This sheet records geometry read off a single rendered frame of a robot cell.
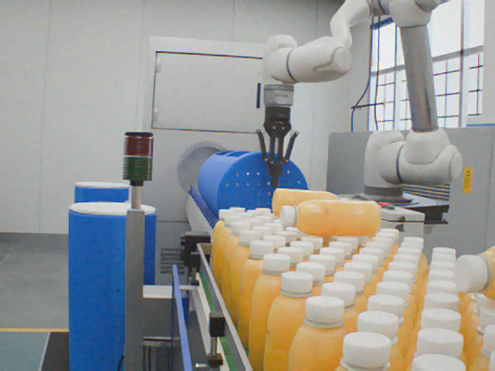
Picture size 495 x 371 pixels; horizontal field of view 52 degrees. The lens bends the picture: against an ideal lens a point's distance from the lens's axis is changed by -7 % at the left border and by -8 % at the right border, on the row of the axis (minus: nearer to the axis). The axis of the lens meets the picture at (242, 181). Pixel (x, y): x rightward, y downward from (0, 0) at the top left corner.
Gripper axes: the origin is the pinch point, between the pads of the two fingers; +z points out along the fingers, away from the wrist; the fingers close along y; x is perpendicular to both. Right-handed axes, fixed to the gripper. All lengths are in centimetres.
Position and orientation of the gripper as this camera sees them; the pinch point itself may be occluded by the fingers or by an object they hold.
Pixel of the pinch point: (275, 176)
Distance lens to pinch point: 158.4
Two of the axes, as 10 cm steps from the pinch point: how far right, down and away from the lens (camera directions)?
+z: -0.5, 10.0, 0.5
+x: -1.5, -0.6, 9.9
